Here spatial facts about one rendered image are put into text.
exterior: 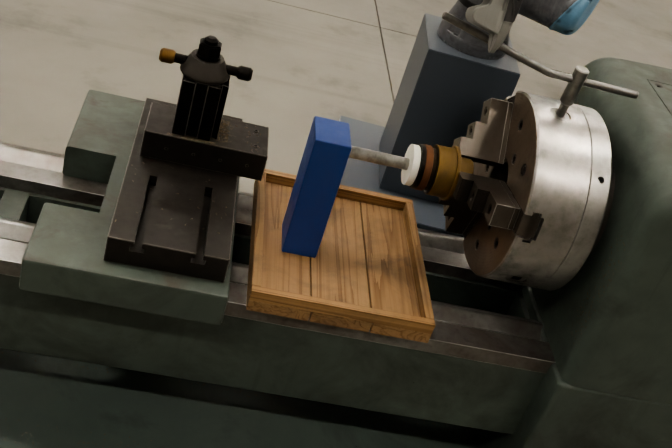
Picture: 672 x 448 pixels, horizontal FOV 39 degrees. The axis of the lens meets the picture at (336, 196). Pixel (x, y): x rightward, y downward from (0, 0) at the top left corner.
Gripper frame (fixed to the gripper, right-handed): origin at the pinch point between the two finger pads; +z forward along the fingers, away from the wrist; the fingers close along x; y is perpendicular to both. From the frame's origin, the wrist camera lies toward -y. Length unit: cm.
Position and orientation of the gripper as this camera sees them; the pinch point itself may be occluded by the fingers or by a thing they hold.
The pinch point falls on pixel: (497, 45)
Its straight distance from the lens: 142.8
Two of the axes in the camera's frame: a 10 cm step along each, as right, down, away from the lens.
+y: -9.6, -1.9, -1.9
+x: 1.5, 2.1, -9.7
